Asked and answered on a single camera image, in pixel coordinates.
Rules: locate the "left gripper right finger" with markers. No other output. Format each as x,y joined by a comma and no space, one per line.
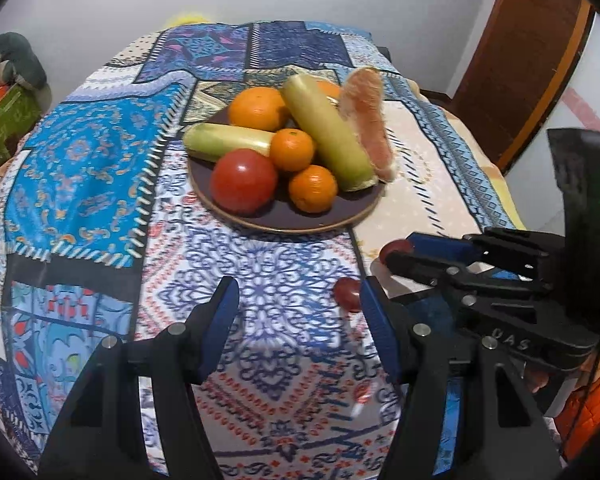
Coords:
390,329

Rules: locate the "green storage box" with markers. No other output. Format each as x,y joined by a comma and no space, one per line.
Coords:
19,113

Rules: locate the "pink grapefruit slice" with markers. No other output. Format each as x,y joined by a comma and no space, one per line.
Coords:
360,106

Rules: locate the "blue patchwork bedspread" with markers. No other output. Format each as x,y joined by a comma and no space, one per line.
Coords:
102,234

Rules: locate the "small mandarin with stem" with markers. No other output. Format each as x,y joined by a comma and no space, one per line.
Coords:
291,150

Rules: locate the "brown wooden door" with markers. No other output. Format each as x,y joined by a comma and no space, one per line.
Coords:
524,59

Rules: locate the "large orange with Dole sticker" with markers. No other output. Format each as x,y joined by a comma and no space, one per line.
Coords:
259,108

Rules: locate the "small mandarin orange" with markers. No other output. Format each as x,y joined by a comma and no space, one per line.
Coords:
313,190

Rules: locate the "medium orange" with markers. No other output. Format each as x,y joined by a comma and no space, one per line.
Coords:
331,90

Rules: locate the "yellow pillow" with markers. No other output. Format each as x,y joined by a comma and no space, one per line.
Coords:
185,18

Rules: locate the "dark purple round plate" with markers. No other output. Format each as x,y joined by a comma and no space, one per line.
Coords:
281,216

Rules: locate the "red tomato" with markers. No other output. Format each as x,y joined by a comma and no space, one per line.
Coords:
243,182

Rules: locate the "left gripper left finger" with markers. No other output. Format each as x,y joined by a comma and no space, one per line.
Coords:
209,327

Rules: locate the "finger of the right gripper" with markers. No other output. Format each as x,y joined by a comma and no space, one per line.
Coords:
445,248
434,272

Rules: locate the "dark red grape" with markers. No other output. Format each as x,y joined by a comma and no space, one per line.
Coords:
400,245
346,293

